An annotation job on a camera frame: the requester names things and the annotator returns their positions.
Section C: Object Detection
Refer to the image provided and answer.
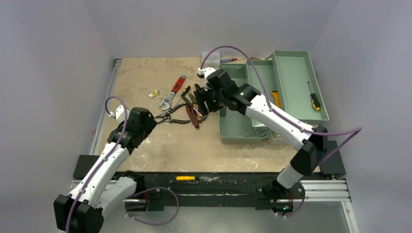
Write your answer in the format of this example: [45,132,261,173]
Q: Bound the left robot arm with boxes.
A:
[53,106,157,233]

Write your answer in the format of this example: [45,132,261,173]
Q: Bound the left black corner block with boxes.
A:
[73,155,99,180]

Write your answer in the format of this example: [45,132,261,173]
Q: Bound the small yellow hex key set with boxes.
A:
[148,90,160,99]

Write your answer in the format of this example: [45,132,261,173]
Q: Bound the yellow black utility knife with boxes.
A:
[272,91,281,108]

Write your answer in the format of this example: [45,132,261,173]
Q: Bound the long black yellow screwdriver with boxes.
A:
[307,81,321,111]

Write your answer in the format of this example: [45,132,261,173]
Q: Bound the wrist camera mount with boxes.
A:
[108,105,130,123]
[197,67,216,79]

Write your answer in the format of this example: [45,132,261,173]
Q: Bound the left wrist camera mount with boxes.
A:
[108,105,130,123]

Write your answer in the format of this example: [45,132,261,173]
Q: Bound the black wire stripper pliers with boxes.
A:
[154,102,191,125]

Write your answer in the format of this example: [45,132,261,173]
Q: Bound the aluminium rail frame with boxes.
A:
[67,58,360,233]

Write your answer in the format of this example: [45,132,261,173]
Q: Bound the medium black yellow screwdriver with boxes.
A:
[180,85,190,98]

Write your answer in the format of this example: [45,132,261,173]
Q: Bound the right black corner block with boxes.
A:
[320,151,346,179]

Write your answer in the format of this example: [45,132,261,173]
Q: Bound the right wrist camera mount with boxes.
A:
[197,67,216,79]

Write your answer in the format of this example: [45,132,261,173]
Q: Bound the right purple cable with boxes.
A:
[199,46,363,219]

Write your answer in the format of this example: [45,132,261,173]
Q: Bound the small black hammer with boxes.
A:
[181,96,207,122]

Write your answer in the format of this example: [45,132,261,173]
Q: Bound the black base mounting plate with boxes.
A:
[112,171,305,214]

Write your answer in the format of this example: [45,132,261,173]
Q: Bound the yellow precision screwdriver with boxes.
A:
[175,176,208,181]

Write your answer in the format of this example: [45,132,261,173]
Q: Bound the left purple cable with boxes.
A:
[65,96,181,233]

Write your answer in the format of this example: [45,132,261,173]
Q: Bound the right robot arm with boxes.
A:
[195,67,327,198]

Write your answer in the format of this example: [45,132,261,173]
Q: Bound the red black utility knife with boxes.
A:
[186,103,200,129]

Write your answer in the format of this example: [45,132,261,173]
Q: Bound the yellow needle nose pliers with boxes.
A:
[189,92,197,109]

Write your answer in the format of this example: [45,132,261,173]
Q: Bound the purple cable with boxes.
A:
[65,96,181,233]
[199,46,363,219]

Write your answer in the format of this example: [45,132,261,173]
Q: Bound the black corner block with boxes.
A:
[73,155,99,180]
[320,151,346,179]

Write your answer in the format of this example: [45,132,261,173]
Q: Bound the red blue small screwdriver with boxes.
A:
[220,57,238,64]

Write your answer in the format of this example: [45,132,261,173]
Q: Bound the small clear parts box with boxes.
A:
[202,51,221,68]

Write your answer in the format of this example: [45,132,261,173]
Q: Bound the green plastic tool box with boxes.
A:
[219,50,329,144]

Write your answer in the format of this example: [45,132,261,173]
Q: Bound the red adjustable wrench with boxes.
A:
[159,75,186,111]

